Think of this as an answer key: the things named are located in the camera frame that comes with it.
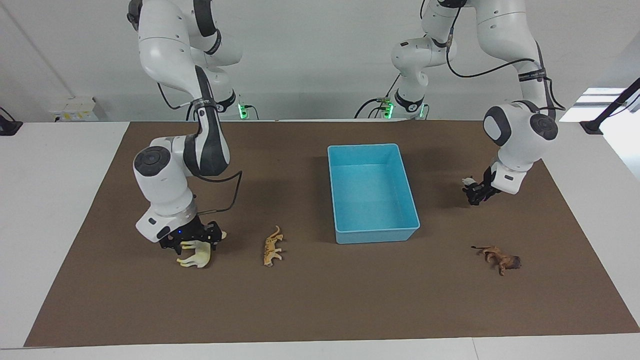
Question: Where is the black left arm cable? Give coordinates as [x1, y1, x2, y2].
[444, 0, 567, 112]

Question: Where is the light blue plastic storage box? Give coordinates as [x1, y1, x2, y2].
[327, 143, 421, 245]

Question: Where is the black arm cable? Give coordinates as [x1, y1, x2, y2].
[444, 0, 567, 112]
[192, 170, 244, 216]

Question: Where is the orange tiger toy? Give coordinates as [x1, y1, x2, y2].
[263, 225, 284, 267]

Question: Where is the white wall socket box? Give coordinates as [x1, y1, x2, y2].
[50, 96, 98, 122]

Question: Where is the black base cable bundle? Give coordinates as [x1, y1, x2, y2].
[354, 74, 402, 120]

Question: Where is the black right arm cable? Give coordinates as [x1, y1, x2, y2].
[192, 170, 244, 216]

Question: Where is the black clamp mount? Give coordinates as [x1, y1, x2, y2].
[0, 106, 23, 137]

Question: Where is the brown lion toy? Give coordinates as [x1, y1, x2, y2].
[471, 245, 522, 276]

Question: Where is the brown table mat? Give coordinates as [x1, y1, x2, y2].
[23, 120, 640, 348]

